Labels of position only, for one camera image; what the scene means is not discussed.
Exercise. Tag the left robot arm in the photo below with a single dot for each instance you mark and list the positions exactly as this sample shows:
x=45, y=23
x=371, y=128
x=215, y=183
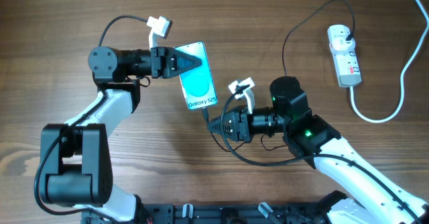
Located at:
x=75, y=171

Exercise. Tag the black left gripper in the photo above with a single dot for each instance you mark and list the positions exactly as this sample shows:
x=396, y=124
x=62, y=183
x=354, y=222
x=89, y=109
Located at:
x=157, y=62

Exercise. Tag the white power strip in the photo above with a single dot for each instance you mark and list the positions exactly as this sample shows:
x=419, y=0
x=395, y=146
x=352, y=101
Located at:
x=346, y=65

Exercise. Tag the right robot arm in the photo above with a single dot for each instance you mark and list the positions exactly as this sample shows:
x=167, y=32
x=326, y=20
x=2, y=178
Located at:
x=370, y=197

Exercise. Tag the blue Galaxy smartphone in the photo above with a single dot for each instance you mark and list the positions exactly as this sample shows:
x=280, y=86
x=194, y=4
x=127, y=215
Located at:
x=197, y=84

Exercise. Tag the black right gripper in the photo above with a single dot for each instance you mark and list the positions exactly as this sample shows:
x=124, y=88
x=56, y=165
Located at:
x=244, y=126

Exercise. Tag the white USB charger plug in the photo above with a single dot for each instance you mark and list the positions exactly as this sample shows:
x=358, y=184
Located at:
x=341, y=45

